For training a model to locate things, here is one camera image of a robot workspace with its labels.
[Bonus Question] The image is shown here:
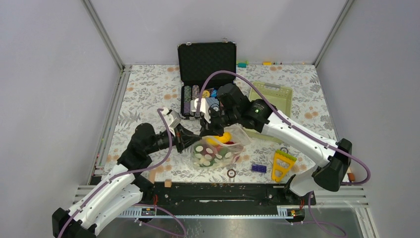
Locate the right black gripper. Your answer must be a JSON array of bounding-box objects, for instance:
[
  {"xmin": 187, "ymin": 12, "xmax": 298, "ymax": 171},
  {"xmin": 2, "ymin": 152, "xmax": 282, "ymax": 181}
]
[{"xmin": 201, "ymin": 107, "xmax": 240, "ymax": 137}]

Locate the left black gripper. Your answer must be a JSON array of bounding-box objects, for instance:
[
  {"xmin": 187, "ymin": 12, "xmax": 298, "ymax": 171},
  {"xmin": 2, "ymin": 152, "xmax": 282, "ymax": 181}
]
[{"xmin": 146, "ymin": 123, "xmax": 202, "ymax": 154}]

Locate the yellow toy corn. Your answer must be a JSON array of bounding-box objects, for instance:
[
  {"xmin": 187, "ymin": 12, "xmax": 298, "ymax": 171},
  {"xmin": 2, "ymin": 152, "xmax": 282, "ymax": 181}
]
[{"xmin": 205, "ymin": 132, "xmax": 232, "ymax": 146}]

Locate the clear dotted zip top bag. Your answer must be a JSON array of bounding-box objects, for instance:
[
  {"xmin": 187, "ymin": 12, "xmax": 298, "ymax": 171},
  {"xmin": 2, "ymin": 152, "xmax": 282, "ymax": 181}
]
[{"xmin": 190, "ymin": 125, "xmax": 251, "ymax": 169}]

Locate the green plastic basket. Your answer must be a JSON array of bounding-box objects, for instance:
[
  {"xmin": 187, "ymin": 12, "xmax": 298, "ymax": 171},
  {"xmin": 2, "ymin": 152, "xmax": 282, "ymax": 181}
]
[{"xmin": 244, "ymin": 81, "xmax": 293, "ymax": 144}]

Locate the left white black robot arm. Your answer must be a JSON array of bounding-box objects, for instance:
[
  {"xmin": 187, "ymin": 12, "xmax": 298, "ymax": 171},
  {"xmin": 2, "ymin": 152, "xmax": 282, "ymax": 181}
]
[{"xmin": 52, "ymin": 108, "xmax": 201, "ymax": 238}]

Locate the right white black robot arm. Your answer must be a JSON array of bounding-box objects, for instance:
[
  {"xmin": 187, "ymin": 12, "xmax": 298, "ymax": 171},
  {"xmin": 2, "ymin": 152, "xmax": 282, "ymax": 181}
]
[{"xmin": 191, "ymin": 83, "xmax": 353, "ymax": 204}]

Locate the small wooden cube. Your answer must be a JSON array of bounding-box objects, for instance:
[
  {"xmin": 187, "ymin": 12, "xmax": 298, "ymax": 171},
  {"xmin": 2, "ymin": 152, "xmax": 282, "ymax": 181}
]
[{"xmin": 164, "ymin": 179, "xmax": 172, "ymax": 188}]

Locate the wooden cone block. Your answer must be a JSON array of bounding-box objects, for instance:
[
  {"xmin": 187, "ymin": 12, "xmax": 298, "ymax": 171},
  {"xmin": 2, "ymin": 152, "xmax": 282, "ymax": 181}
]
[{"xmin": 148, "ymin": 169, "xmax": 156, "ymax": 184}]

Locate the black poker chip case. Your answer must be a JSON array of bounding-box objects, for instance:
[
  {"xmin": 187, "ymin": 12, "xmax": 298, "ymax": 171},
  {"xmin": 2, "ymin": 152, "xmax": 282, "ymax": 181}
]
[{"xmin": 177, "ymin": 41, "xmax": 237, "ymax": 119}]

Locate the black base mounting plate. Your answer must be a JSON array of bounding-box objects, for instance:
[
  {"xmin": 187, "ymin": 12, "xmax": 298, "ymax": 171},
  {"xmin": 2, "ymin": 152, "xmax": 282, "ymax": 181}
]
[{"xmin": 140, "ymin": 182, "xmax": 316, "ymax": 216}]

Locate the floral table mat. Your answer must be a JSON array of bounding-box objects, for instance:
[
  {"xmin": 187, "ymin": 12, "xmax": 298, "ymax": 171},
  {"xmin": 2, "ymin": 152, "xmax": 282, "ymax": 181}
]
[{"xmin": 103, "ymin": 65, "xmax": 337, "ymax": 183}]

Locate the blue toy brick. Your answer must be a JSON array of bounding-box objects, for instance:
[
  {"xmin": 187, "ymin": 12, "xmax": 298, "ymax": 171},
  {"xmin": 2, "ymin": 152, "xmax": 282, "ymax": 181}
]
[{"xmin": 251, "ymin": 164, "xmax": 267, "ymax": 174}]

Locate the green toy block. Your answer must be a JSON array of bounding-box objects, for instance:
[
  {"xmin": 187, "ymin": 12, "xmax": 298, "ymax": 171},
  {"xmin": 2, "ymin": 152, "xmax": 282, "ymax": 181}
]
[{"xmin": 237, "ymin": 60, "xmax": 249, "ymax": 68}]

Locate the yellow triangular plastic tool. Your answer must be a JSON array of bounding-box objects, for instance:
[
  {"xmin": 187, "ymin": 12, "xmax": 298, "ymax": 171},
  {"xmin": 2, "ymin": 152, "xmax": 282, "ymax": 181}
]
[{"xmin": 271, "ymin": 150, "xmax": 297, "ymax": 182}]

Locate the brown wooden peg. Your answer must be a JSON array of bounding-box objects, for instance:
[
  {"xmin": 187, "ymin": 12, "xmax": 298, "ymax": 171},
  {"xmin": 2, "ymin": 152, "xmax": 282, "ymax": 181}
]
[{"xmin": 347, "ymin": 168, "xmax": 355, "ymax": 182}]

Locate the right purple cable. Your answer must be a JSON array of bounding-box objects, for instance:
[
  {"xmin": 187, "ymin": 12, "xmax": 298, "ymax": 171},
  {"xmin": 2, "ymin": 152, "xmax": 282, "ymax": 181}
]
[{"xmin": 198, "ymin": 69, "xmax": 372, "ymax": 238}]

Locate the purple cable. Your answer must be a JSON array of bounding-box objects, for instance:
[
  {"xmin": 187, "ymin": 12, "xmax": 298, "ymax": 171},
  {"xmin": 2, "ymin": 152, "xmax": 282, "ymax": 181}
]
[
  {"xmin": 56, "ymin": 108, "xmax": 188, "ymax": 238},
  {"xmin": 198, "ymin": 69, "xmax": 372, "ymax": 238}
]

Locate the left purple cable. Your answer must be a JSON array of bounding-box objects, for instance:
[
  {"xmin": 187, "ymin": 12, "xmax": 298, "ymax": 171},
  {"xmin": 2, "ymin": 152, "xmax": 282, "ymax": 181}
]
[{"xmin": 56, "ymin": 108, "xmax": 188, "ymax": 238}]

